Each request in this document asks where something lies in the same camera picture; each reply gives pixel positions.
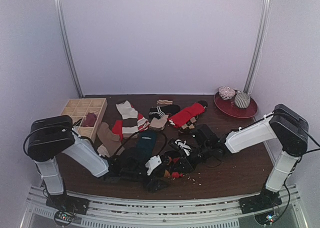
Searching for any red white brown striped sock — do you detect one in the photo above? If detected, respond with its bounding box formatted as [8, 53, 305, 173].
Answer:
[111, 113, 150, 140]

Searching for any argyle brown sock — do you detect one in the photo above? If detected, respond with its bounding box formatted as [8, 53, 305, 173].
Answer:
[178, 115, 199, 135]

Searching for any aluminium corner post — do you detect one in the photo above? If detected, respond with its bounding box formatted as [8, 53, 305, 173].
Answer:
[54, 0, 84, 98]
[243, 0, 272, 95]

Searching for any dark teal sock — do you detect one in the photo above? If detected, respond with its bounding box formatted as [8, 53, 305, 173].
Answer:
[136, 130, 157, 160]

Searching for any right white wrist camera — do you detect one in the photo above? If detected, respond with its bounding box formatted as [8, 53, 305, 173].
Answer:
[174, 139, 192, 156]

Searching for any maroon sock in box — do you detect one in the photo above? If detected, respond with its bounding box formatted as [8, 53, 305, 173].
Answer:
[81, 112, 98, 127]

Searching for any white patterned bowl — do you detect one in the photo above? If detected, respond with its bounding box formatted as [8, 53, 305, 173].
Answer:
[218, 86, 236, 100]

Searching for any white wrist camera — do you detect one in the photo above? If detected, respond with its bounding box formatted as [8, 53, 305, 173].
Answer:
[145, 155, 162, 176]
[174, 139, 192, 156]

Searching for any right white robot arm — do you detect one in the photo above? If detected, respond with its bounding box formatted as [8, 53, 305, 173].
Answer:
[168, 104, 309, 209]

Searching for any red round tray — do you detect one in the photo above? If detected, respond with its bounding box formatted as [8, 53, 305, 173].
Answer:
[213, 92, 258, 119]

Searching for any tan brown sock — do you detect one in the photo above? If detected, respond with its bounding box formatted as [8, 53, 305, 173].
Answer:
[96, 122, 121, 157]

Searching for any left aluminium corner post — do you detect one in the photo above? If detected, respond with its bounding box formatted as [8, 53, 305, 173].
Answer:
[54, 0, 84, 98]

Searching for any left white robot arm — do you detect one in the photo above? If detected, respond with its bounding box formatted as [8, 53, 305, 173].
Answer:
[23, 115, 168, 210]

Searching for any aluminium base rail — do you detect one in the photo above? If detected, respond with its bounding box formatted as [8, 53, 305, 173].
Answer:
[18, 185, 312, 227]

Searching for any beige brown striped sock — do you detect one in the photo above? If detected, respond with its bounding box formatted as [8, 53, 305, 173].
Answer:
[113, 100, 138, 139]

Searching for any striped grey cup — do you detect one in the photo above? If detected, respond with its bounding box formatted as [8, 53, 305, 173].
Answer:
[234, 91, 251, 109]

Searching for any light beige sock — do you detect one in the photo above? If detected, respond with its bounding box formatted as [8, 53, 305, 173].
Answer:
[97, 144, 110, 157]

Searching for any black white striped sock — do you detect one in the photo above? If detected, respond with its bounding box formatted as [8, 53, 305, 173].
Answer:
[148, 104, 181, 119]

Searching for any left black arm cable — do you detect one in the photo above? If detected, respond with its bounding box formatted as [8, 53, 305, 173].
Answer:
[23, 130, 169, 161]

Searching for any wooden compartment box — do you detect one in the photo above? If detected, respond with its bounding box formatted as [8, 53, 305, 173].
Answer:
[61, 98, 108, 142]

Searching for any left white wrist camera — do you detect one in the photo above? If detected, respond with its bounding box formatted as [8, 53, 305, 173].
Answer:
[145, 155, 162, 176]

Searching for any right aluminium corner post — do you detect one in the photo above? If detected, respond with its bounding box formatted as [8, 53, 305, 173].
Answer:
[243, 0, 272, 95]

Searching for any argyle black red orange sock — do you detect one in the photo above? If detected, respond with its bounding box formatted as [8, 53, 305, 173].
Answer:
[154, 151, 194, 178]

